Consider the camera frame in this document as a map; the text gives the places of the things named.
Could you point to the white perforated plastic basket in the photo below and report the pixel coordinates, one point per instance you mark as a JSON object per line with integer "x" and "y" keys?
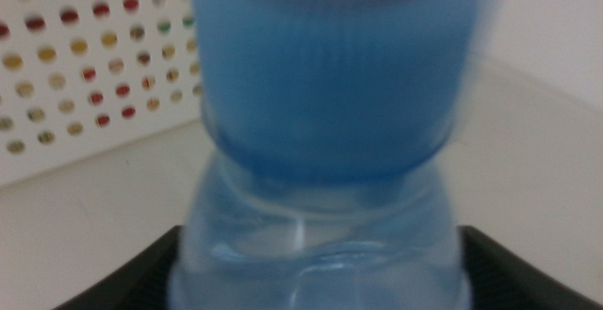
{"x": 56, "y": 159}

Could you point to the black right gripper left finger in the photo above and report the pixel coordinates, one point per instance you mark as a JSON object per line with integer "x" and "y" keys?
{"x": 136, "y": 282}

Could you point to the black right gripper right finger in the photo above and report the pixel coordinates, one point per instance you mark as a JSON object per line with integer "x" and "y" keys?
{"x": 509, "y": 277}

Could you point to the red drink can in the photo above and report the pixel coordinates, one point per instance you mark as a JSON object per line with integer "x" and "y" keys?
{"x": 69, "y": 15}

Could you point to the clear water bottle blue label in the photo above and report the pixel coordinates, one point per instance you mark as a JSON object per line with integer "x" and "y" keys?
{"x": 330, "y": 88}

